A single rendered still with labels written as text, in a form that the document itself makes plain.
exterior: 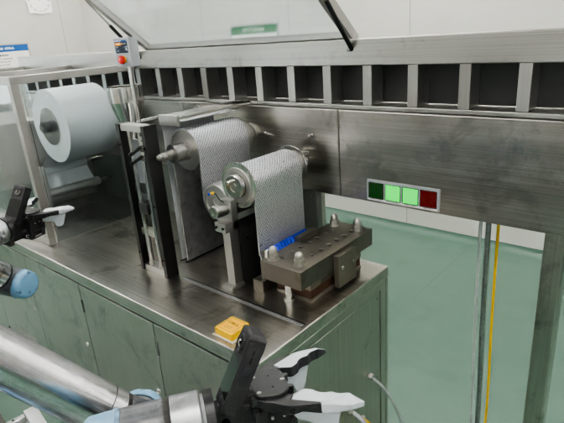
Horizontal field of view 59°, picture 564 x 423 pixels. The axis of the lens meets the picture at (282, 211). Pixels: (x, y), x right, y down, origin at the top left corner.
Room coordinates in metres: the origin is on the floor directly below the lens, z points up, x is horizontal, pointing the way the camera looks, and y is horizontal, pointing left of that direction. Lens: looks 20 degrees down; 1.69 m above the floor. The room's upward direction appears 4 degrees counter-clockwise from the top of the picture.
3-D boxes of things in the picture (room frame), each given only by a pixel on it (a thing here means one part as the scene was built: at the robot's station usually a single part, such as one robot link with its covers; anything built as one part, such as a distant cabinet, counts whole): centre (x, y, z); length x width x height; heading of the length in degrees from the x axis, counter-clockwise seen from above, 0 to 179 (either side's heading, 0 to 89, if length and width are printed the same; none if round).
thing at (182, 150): (1.65, 0.33, 1.34); 0.06 x 0.06 x 0.06; 48
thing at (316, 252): (1.50, -0.11, 1.00); 0.40 x 0.16 x 0.06; 138
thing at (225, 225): (1.49, 0.18, 1.05); 0.06 x 0.05 x 0.31; 138
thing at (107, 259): (2.16, 0.80, 0.88); 2.52 x 0.66 x 0.04; 48
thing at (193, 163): (1.77, 0.23, 1.34); 0.25 x 0.14 x 0.14; 138
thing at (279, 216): (1.55, 0.00, 1.11); 0.23 x 0.01 x 0.18; 138
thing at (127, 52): (1.89, 0.52, 1.66); 0.07 x 0.07 x 0.10; 64
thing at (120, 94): (2.06, 0.59, 1.50); 0.14 x 0.14 x 0.06
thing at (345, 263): (1.45, -0.19, 0.97); 0.10 x 0.03 x 0.11; 138
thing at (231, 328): (1.22, 0.16, 0.91); 0.07 x 0.07 x 0.02; 48
